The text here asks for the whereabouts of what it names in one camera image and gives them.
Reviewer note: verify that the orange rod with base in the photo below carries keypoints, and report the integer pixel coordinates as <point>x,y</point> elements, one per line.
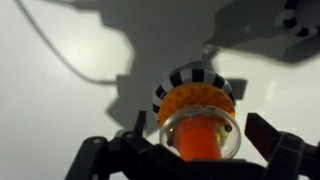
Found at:
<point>200,143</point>

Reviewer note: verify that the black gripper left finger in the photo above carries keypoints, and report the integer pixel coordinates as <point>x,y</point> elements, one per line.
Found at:
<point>133,160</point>

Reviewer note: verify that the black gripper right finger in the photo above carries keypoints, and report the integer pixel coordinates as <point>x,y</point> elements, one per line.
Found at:
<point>286,156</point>

